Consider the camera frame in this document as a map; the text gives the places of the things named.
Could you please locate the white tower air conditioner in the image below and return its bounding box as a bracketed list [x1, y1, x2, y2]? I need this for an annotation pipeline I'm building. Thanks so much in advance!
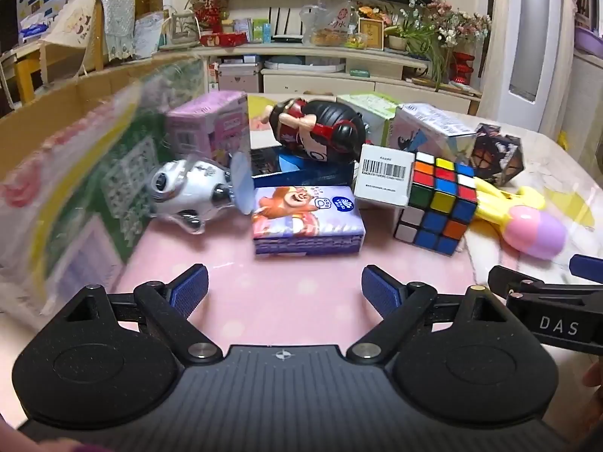
[478, 0, 575, 139]

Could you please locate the white robot dog toy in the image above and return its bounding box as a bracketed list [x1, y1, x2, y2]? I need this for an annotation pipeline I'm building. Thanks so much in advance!
[146, 152, 254, 235]

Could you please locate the potted flower plant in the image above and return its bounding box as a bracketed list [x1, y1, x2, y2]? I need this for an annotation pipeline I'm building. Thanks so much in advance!
[384, 0, 491, 88]

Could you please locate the red berry bouquet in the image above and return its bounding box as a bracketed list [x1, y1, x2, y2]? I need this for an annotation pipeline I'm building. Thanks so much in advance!
[186, 0, 229, 34]

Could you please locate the red gift box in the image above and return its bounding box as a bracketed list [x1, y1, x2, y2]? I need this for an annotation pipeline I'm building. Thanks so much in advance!
[199, 32, 247, 48]

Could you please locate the purple basin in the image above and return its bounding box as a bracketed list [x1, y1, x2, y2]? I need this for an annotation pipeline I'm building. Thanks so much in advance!
[574, 27, 603, 58]

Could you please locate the red vase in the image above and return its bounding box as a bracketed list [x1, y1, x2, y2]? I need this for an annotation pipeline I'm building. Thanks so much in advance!
[449, 51, 475, 85]

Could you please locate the cardboard box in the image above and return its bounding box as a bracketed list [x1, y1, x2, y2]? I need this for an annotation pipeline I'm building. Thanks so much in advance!
[1, 56, 205, 328]

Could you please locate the framed picture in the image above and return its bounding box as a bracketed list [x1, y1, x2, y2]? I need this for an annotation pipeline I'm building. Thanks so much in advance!
[359, 17, 384, 50]

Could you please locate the green medicine box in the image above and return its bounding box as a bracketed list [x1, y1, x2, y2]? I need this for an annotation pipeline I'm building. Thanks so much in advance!
[336, 93, 398, 147]

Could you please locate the yellow pink water gun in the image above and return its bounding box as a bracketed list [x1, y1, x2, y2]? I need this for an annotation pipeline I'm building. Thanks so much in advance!
[474, 177, 567, 260]

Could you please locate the wooden chair with cover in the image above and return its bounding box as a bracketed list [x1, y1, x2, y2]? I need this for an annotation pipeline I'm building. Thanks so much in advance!
[13, 0, 136, 104]

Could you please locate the dark folding magic cube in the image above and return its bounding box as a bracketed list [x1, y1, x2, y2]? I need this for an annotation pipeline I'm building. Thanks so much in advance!
[470, 122, 524, 187]

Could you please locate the white barcode box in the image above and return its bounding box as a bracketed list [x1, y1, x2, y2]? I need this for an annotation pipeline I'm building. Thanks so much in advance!
[354, 144, 415, 207]

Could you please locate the plastic bag with snacks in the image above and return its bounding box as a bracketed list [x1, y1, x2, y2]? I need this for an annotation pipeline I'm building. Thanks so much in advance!
[300, 0, 352, 47]

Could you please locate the tissue pack with cartoon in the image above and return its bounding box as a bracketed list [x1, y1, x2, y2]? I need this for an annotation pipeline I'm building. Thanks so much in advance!
[253, 186, 366, 256]

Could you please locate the rubiks cube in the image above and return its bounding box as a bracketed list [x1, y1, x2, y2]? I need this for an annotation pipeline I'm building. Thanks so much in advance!
[392, 152, 477, 256]

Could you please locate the pink storage case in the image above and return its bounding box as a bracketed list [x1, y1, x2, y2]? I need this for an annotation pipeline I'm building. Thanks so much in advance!
[218, 62, 263, 93]

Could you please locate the white tv cabinet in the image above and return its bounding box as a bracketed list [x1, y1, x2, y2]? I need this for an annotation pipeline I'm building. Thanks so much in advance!
[159, 44, 481, 115]

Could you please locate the pink toy box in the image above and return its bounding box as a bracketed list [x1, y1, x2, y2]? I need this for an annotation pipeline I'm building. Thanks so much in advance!
[165, 91, 250, 165]

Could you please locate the black haired doll figure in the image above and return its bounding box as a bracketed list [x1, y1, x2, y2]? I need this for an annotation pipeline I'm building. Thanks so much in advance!
[261, 98, 368, 164]

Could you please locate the silver purple printed box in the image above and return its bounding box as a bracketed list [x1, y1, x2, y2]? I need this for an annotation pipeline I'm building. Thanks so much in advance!
[386, 103, 476, 164]

